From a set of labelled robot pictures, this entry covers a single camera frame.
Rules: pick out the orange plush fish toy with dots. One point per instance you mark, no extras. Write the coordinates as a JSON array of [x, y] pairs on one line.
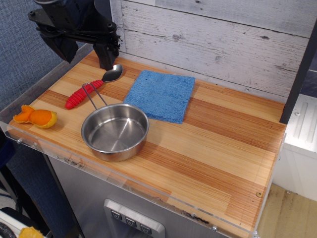
[[40, 118]]

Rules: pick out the white sink counter unit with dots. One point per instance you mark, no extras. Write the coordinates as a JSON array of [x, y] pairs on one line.
[[296, 168]]

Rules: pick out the yellow cloth scrap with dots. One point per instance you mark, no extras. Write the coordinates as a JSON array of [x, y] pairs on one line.
[[30, 232]]

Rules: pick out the red handled metal spoon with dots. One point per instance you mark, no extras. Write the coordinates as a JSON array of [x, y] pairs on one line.
[[78, 96]]

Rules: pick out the stainless steel saucepan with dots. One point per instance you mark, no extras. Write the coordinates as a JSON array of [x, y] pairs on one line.
[[115, 132]]

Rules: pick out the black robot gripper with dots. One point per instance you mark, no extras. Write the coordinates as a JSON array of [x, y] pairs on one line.
[[62, 22]]

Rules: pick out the silver toy appliance front panel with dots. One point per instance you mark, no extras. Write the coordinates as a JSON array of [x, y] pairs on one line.
[[118, 212]]

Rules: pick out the blue folded cloth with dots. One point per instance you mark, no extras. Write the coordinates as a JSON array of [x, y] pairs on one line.
[[161, 96]]

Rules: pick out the clear acrylic table edge guard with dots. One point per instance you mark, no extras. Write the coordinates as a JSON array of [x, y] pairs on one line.
[[207, 177]]

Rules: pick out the right dark vertical post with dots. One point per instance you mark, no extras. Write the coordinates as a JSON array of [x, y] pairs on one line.
[[300, 76]]

